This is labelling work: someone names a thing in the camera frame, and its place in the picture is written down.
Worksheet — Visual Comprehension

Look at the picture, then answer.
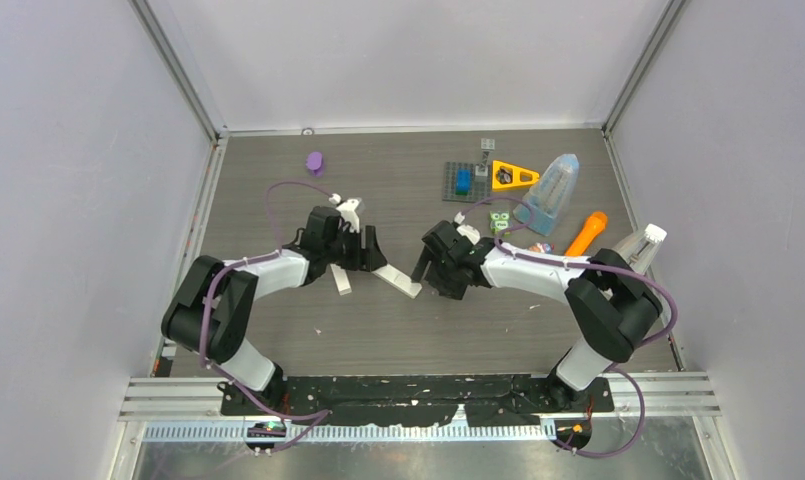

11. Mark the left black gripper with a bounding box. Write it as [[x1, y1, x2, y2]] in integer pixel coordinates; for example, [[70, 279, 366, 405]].
[[324, 224, 386, 272]]

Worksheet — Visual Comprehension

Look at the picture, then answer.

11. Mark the slim white remote control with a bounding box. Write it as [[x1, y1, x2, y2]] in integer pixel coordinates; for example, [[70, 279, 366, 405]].
[[330, 264, 352, 296]]

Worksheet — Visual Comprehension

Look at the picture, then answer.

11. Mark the white air conditioner remote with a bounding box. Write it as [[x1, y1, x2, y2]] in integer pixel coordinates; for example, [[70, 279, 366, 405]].
[[373, 264, 422, 299]]

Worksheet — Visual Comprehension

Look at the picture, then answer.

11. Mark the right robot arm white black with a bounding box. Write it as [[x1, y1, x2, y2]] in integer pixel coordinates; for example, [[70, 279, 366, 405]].
[[412, 220, 664, 411]]

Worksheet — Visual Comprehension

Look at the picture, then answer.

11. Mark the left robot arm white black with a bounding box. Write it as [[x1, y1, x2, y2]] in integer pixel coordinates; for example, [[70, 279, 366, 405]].
[[161, 206, 388, 414]]

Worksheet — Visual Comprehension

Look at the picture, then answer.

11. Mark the green owl toy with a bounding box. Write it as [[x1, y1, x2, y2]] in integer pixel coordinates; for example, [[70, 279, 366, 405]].
[[489, 211, 512, 236]]

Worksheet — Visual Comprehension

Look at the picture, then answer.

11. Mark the grey lego baseplate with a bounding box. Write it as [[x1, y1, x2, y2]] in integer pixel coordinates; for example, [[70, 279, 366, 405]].
[[441, 161, 492, 203]]

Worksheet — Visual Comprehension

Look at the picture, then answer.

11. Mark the blue lego brick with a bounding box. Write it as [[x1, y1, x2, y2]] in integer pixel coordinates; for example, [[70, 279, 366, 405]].
[[454, 169, 472, 197]]

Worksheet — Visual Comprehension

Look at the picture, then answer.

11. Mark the yellow triangle toy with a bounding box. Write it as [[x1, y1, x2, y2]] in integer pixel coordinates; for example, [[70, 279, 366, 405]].
[[491, 160, 541, 192]]

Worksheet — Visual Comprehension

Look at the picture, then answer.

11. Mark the purple plastic toy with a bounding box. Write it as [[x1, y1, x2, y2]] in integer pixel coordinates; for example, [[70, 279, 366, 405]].
[[305, 151, 325, 177]]

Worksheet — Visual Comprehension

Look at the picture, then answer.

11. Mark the small figurine bottle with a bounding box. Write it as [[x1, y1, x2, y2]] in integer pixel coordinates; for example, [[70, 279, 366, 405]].
[[528, 242, 554, 254]]

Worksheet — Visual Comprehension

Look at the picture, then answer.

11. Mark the grey lego piece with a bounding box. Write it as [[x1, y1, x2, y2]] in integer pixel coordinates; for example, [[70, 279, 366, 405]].
[[474, 138, 495, 182]]

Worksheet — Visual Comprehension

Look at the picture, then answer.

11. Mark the orange toy microphone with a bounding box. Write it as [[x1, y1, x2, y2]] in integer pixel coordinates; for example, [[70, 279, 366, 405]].
[[564, 211, 608, 257]]

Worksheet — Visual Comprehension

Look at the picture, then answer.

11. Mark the white metronome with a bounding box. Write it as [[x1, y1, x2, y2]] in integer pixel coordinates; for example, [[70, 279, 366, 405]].
[[613, 224, 667, 274]]

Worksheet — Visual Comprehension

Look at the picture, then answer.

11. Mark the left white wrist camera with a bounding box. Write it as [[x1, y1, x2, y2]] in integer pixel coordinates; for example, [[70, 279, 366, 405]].
[[329, 193, 364, 233]]

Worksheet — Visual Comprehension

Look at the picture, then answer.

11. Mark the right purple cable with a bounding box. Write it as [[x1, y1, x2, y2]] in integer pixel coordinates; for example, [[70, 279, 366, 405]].
[[458, 195, 679, 460]]

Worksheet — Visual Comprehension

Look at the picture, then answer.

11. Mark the purple cable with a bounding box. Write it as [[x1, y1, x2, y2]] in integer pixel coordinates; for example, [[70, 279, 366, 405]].
[[458, 195, 679, 460], [199, 182, 340, 425]]

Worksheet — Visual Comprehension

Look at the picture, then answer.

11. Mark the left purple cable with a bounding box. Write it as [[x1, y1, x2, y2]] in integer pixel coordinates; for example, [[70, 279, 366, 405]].
[[199, 182, 340, 425]]

